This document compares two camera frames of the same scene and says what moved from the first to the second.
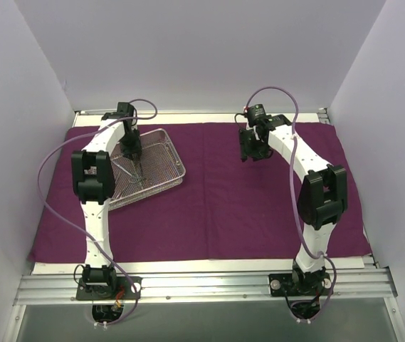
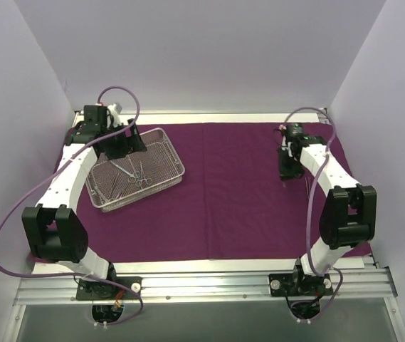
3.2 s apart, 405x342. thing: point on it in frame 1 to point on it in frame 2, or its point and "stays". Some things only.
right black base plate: [284, 284] stays
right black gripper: [253, 153] to [288, 164]
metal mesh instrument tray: [162, 167] stays
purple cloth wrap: [227, 209] stays
